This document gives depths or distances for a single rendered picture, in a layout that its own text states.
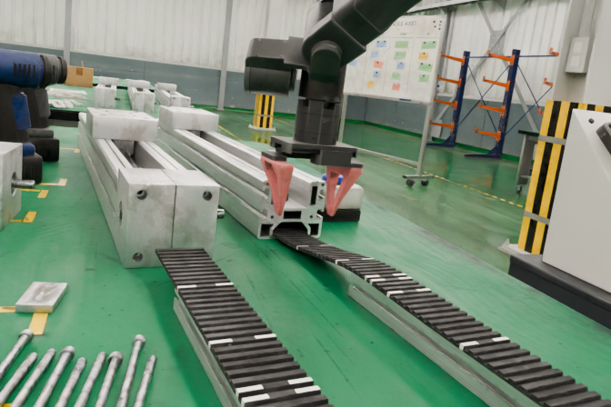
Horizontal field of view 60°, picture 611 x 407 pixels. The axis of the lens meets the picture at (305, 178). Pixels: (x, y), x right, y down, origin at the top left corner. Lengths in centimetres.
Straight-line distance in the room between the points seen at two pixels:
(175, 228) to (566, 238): 55
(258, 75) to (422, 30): 580
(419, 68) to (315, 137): 572
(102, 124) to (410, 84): 561
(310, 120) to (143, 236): 24
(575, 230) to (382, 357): 44
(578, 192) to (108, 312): 63
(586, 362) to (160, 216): 45
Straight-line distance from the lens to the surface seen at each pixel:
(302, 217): 76
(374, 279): 54
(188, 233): 61
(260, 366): 37
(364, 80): 693
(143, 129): 100
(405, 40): 657
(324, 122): 66
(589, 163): 83
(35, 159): 99
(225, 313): 43
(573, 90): 406
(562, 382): 44
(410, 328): 52
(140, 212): 60
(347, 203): 89
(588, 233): 83
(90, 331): 48
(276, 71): 66
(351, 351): 48
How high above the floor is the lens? 100
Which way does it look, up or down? 10 degrees down
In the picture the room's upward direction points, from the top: 7 degrees clockwise
